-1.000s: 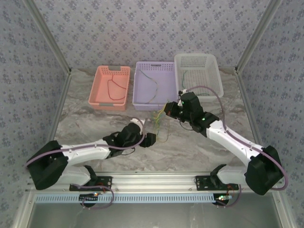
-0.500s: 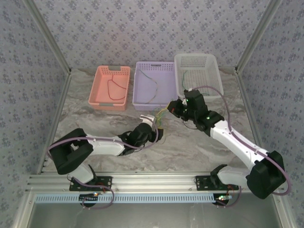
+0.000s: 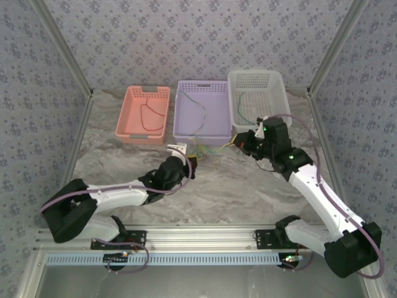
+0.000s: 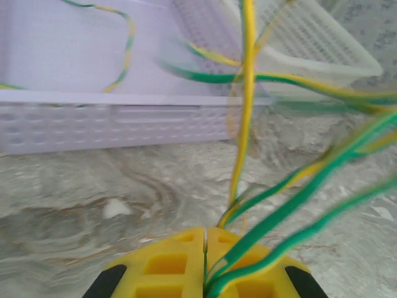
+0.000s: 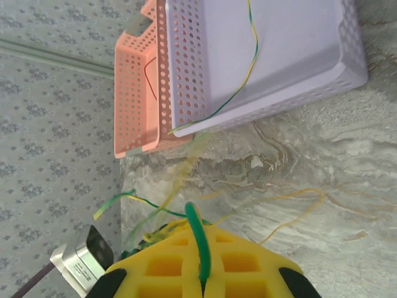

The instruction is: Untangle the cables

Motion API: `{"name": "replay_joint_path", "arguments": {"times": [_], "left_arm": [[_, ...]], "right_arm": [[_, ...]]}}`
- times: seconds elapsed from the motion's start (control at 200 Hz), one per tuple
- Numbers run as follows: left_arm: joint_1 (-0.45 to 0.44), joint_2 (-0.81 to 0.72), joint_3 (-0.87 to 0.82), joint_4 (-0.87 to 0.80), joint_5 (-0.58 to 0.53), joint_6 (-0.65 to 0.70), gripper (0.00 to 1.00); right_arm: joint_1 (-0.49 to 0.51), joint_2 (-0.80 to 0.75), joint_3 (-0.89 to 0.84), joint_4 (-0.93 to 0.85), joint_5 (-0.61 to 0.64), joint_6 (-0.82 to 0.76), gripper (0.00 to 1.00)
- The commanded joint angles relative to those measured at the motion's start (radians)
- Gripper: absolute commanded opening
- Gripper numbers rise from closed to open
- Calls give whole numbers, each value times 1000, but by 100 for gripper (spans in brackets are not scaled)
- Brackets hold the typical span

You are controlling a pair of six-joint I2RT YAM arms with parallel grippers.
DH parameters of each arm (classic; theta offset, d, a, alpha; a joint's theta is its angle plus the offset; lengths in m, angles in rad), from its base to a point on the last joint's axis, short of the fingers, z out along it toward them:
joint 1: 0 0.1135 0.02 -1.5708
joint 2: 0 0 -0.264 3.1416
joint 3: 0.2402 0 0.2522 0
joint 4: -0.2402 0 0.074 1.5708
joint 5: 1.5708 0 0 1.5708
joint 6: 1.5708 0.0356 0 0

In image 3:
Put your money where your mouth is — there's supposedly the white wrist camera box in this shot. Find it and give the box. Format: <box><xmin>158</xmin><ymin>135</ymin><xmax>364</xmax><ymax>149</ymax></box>
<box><xmin>254</xmin><ymin>115</ymin><xmax>270</xmax><ymax>138</ymax></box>
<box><xmin>167</xmin><ymin>143</ymin><xmax>189</xmax><ymax>160</ymax></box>

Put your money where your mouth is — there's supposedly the pink plastic basket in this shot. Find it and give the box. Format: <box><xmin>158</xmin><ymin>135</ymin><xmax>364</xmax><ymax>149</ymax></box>
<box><xmin>115</xmin><ymin>85</ymin><xmax>171</xmax><ymax>146</ymax></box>

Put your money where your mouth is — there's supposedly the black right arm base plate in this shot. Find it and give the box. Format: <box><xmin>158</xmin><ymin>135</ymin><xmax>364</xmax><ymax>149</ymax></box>
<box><xmin>254</xmin><ymin>228</ymin><xmax>313</xmax><ymax>250</ymax></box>

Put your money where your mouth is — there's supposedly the thin red cable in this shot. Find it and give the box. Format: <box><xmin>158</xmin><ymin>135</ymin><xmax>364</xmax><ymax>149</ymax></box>
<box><xmin>139</xmin><ymin>98</ymin><xmax>165</xmax><ymax>132</ymax></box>

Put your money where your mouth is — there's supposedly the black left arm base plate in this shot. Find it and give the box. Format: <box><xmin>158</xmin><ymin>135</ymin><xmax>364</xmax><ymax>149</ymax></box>
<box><xmin>90</xmin><ymin>230</ymin><xmax>147</xmax><ymax>251</ymax></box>

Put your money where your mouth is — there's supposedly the blue slotted cable duct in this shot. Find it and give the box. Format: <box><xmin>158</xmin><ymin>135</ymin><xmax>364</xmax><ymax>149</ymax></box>
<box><xmin>45</xmin><ymin>251</ymin><xmax>280</xmax><ymax>266</ymax></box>

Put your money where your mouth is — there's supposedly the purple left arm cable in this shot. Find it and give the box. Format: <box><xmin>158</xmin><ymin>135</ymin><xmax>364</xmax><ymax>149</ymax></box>
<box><xmin>39</xmin><ymin>156</ymin><xmax>192</xmax><ymax>274</ymax></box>

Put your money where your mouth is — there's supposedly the white plastic basket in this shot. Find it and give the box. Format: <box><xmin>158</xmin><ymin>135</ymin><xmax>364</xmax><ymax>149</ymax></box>
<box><xmin>227</xmin><ymin>70</ymin><xmax>293</xmax><ymax>134</ymax></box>

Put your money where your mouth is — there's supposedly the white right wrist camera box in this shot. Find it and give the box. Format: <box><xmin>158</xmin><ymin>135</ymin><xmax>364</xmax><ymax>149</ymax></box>
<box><xmin>254</xmin><ymin>115</ymin><xmax>270</xmax><ymax>138</ymax></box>

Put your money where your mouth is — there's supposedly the grey metal panel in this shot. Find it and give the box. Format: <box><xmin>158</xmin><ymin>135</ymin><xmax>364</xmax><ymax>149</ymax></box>
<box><xmin>18</xmin><ymin>250</ymin><xmax>384</xmax><ymax>298</ymax></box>

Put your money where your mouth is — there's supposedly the purple plastic basket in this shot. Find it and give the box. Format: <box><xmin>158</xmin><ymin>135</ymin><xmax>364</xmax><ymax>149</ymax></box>
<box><xmin>172</xmin><ymin>79</ymin><xmax>233</xmax><ymax>147</ymax></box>

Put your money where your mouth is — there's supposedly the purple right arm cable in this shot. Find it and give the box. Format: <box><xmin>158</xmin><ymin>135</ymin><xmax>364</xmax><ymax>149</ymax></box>
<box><xmin>272</xmin><ymin>114</ymin><xmax>385</xmax><ymax>279</ymax></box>

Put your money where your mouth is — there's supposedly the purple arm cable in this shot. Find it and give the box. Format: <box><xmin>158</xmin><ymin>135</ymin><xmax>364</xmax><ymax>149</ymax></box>
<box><xmin>39</xmin><ymin>156</ymin><xmax>192</xmax><ymax>274</ymax></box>
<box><xmin>272</xmin><ymin>114</ymin><xmax>385</xmax><ymax>279</ymax></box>

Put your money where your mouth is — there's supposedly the aluminium mounting rail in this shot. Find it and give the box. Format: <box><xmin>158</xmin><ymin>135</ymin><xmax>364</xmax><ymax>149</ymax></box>
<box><xmin>33</xmin><ymin>225</ymin><xmax>372</xmax><ymax>251</ymax></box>

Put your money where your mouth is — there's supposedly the aluminium table side rail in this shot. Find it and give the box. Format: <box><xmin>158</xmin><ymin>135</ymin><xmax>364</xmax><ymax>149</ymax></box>
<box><xmin>306</xmin><ymin>88</ymin><xmax>354</xmax><ymax>224</ymax></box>
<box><xmin>48</xmin><ymin>91</ymin><xmax>94</xmax><ymax>229</ymax></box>

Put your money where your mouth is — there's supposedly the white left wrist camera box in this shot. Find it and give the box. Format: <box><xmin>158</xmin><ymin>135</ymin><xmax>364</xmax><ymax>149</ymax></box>
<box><xmin>167</xmin><ymin>143</ymin><xmax>189</xmax><ymax>160</ymax></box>

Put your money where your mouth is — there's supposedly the aluminium frame post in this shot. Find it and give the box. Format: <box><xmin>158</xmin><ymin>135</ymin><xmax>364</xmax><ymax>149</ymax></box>
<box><xmin>306</xmin><ymin>0</ymin><xmax>370</xmax><ymax>94</ymax></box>
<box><xmin>30</xmin><ymin>0</ymin><xmax>94</xmax><ymax>97</ymax></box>

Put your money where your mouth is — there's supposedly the black controller board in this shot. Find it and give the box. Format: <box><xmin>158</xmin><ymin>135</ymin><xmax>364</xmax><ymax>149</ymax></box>
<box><xmin>280</xmin><ymin>253</ymin><xmax>305</xmax><ymax>269</ymax></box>
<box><xmin>103</xmin><ymin>251</ymin><xmax>130</xmax><ymax>264</ymax></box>

